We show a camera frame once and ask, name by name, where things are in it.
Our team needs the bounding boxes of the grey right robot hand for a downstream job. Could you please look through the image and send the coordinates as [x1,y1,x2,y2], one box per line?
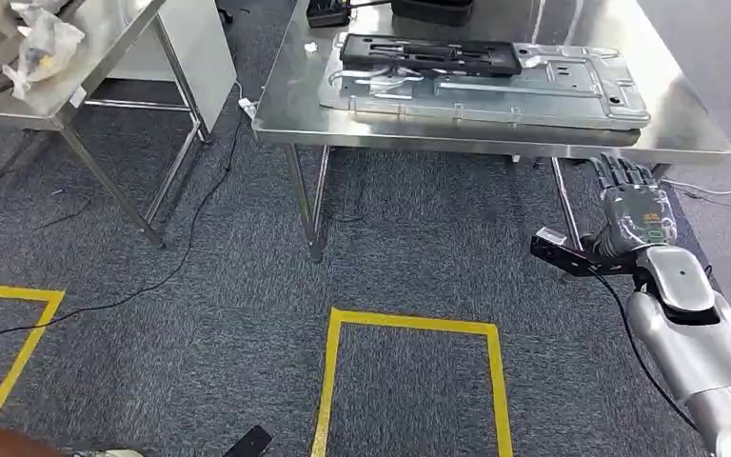
[587,152,680,261]

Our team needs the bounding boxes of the long black metal part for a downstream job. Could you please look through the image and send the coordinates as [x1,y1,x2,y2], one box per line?
[339,32,524,79]

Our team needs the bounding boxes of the steel bench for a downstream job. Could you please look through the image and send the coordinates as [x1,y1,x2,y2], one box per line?
[250,0,731,264]

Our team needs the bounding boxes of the pressed metal tray panel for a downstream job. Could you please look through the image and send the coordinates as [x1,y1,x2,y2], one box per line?
[318,34,652,131]

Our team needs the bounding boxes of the black case on bench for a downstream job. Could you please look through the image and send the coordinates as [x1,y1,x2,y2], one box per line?
[389,0,476,28]

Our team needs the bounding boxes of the yellow floor tape square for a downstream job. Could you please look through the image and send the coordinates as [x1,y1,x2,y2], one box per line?
[309,307,516,457]

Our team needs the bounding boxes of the small black box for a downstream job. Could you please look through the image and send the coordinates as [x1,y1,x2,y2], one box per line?
[306,0,352,29]

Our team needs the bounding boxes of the black robot foot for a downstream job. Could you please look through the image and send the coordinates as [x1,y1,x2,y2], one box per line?
[223,425,274,457]

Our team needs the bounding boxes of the white cabinet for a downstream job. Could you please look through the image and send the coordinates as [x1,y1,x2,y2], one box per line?
[108,0,239,135]

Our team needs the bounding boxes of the steel side table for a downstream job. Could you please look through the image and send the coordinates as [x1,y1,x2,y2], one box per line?
[0,0,217,249]

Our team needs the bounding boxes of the crumpled clear plastic bag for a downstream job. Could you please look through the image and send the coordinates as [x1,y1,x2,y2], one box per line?
[1,3,87,102]

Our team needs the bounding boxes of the white floor cable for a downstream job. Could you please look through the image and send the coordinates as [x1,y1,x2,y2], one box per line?
[660,178,731,205]

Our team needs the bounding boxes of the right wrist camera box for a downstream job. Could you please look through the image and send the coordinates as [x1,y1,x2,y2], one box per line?
[529,228,639,279]

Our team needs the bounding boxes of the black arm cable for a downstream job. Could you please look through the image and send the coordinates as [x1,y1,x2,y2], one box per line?
[591,269,701,434]

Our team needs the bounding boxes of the white cables on bench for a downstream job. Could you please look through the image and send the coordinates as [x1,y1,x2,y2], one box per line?
[527,0,586,47]

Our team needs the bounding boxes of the long black floor cable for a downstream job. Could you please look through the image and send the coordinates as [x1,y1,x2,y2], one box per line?
[0,109,245,352]

